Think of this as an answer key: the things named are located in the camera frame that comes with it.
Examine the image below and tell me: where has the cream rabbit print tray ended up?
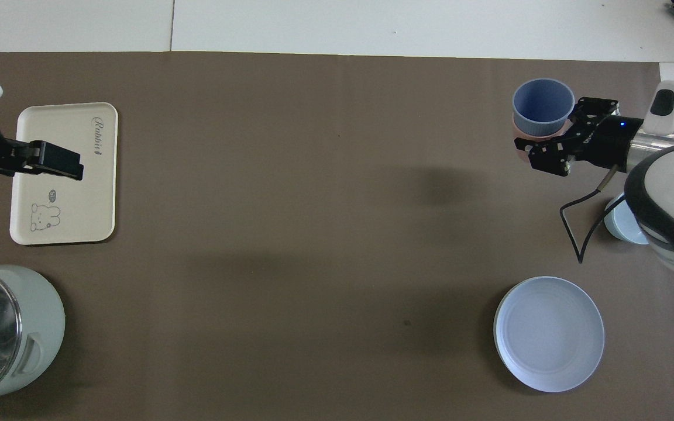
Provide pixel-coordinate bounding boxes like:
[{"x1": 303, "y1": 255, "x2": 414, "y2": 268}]
[{"x1": 9, "y1": 102, "x2": 119, "y2": 246}]

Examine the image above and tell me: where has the pink cup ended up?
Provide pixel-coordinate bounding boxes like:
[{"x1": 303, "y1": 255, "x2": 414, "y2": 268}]
[{"x1": 513, "y1": 120, "x2": 566, "y2": 161}]

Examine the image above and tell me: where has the brown paper table mat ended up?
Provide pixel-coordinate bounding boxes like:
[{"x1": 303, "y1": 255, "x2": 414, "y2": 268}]
[{"x1": 0, "y1": 51, "x2": 674, "y2": 421}]

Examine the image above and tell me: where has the pale green electric pot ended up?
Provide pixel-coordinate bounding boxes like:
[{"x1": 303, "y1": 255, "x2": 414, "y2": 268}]
[{"x1": 0, "y1": 265, "x2": 67, "y2": 409}]

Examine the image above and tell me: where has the blue ribbed cup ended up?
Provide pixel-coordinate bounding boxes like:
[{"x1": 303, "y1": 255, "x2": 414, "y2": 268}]
[{"x1": 512, "y1": 78, "x2": 576, "y2": 137}]

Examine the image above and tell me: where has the light blue bowl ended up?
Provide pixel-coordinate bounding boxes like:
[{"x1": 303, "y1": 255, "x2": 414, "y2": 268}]
[{"x1": 603, "y1": 193, "x2": 651, "y2": 246}]

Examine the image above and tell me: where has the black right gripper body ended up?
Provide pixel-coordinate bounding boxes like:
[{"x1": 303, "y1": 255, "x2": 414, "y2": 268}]
[{"x1": 574, "y1": 115, "x2": 645, "y2": 174}]

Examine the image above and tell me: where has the light blue plate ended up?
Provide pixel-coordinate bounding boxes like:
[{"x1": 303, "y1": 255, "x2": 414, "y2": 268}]
[{"x1": 493, "y1": 276, "x2": 606, "y2": 393}]

